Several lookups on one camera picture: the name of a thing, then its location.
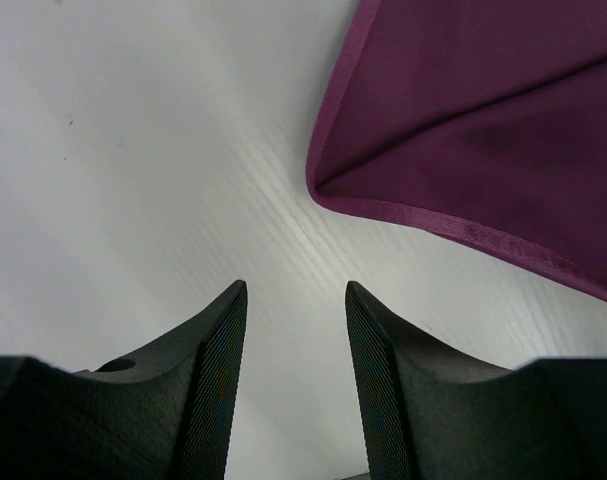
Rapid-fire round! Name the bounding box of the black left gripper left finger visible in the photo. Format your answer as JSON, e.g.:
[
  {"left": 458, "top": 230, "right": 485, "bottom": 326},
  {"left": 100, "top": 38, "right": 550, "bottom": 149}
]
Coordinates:
[{"left": 0, "top": 280, "right": 247, "bottom": 479}]

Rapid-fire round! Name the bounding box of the purple satin napkin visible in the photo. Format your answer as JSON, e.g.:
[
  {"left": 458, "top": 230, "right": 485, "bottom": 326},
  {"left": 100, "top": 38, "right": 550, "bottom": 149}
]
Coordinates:
[{"left": 306, "top": 1, "right": 607, "bottom": 302}]

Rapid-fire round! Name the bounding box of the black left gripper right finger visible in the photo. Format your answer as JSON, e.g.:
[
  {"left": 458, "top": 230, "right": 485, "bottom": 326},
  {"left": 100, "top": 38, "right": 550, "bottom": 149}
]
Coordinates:
[{"left": 345, "top": 281, "right": 607, "bottom": 479}]

